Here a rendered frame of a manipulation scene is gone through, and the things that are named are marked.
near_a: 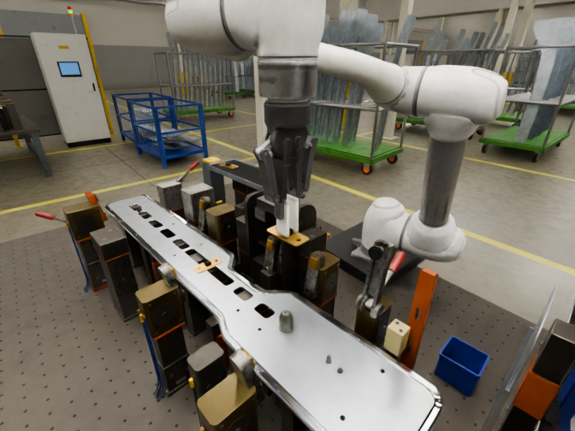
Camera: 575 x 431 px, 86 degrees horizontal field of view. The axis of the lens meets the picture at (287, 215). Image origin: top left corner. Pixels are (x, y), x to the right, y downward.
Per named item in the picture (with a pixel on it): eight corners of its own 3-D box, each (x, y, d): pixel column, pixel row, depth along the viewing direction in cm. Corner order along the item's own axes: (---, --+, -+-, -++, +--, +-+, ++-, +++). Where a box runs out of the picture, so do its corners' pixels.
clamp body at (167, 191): (169, 252, 155) (156, 184, 139) (191, 244, 162) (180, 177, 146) (176, 258, 150) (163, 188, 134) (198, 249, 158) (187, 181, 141)
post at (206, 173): (210, 245, 159) (199, 162, 140) (223, 240, 164) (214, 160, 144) (219, 251, 154) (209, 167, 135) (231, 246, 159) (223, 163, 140)
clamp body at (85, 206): (80, 286, 131) (51, 209, 115) (115, 273, 140) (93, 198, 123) (86, 297, 126) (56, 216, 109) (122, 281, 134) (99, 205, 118)
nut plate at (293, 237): (265, 231, 61) (265, 225, 60) (280, 224, 63) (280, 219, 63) (295, 247, 55) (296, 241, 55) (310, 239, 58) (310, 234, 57)
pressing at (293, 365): (95, 209, 132) (94, 205, 132) (148, 194, 146) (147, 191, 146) (386, 509, 44) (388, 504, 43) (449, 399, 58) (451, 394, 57)
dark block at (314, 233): (295, 340, 105) (297, 233, 87) (309, 329, 110) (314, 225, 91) (306, 350, 102) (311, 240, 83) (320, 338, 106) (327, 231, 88)
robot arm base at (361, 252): (360, 235, 156) (361, 226, 153) (404, 251, 144) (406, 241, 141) (342, 252, 143) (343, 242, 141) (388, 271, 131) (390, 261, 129)
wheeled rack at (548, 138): (539, 164, 518) (584, 44, 439) (475, 152, 585) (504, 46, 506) (565, 146, 629) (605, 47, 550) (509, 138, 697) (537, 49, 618)
